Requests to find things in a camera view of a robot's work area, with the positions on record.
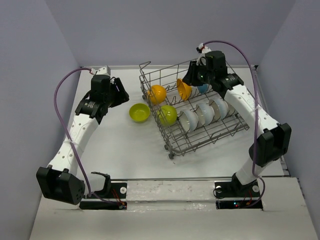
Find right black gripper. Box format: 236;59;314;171
181;61;215;87

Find orange bowl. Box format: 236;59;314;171
176;78;192;101
147;85;167;105

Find blue bowl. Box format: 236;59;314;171
197;84;209;95

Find green bowl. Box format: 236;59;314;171
129;103;151;123
157;105;178;127

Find grey wire dish rack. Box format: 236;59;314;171
139;61;249;160

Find white bowl stack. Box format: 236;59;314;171
179;109;199;133

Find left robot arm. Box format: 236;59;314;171
36;74;129;205

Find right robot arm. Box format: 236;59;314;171
182;47;292;196

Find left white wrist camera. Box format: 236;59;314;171
89;65;111;77

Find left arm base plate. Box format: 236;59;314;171
79;181;128;211

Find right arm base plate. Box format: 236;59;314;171
212;180;263;210

